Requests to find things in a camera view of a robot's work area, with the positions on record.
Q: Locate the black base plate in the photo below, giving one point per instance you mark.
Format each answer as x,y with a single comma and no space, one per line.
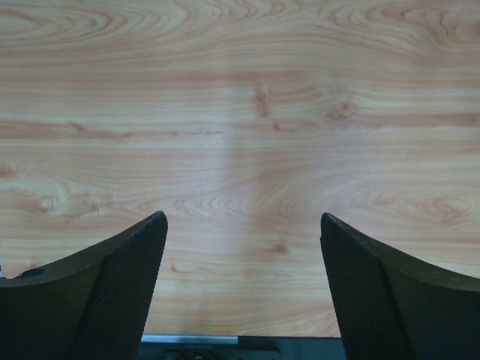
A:
250,347

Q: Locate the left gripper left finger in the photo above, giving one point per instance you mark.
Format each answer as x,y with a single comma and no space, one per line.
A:
92,304

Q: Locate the aluminium frame rail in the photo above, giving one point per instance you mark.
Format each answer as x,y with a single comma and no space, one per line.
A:
189,339

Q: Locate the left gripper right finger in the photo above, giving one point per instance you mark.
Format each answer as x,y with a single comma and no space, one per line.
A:
391,305

